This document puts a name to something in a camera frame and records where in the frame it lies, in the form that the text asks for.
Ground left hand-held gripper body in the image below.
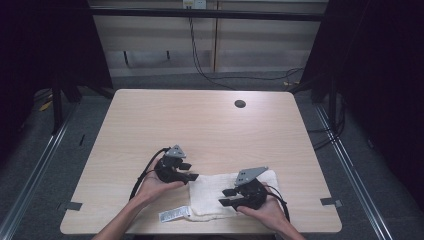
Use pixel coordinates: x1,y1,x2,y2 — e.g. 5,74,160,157
154,144,188,184

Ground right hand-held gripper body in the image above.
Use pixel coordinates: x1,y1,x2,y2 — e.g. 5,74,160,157
233,166,269,211

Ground white cloth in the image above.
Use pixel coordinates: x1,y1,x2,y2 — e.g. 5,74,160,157
158,169,280,224

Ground person's right hand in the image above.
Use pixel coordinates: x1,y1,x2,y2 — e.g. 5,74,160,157
236,182,288,231

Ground person's left hand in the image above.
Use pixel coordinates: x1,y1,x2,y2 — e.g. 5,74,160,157
134,169,185,207

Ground grey tape strip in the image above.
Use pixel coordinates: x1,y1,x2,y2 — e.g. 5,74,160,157
319,197,344,208
57,201,83,212

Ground black metal stand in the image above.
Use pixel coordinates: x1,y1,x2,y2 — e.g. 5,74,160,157
288,74,339,126
50,74,116,136

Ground yellow floor object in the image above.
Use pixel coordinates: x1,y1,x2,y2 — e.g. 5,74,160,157
38,99,54,112

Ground black horizontal bar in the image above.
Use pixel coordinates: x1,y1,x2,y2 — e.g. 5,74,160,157
89,8,326,22

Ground dark curtain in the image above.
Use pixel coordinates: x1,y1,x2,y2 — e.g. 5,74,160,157
0,0,114,161
299,0,424,211

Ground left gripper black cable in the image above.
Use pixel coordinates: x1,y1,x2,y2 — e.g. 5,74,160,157
129,147,172,201

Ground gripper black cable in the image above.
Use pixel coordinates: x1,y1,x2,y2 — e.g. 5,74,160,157
129,147,172,201
264,184,291,223

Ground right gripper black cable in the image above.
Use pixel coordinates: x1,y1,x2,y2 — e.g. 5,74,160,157
264,184,291,223

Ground black floor cables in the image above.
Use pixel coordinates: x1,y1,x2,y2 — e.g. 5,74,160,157
306,94,346,151

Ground metal floor rail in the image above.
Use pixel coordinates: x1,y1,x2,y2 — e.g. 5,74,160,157
314,103,394,240
0,103,79,240

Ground black hanging power cable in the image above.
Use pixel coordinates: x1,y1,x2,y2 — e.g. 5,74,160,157
188,17,305,91

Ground white wall socket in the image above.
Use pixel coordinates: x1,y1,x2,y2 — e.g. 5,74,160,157
182,0,208,10

